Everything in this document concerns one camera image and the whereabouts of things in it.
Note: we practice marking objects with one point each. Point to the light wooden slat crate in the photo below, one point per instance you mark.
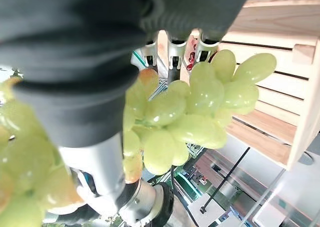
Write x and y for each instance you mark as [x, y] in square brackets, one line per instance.
[275, 24]

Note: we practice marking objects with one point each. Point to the green grape bunch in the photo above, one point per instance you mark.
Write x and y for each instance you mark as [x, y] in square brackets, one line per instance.
[200, 94]

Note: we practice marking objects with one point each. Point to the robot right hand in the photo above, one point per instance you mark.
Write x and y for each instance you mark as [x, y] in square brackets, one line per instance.
[75, 62]

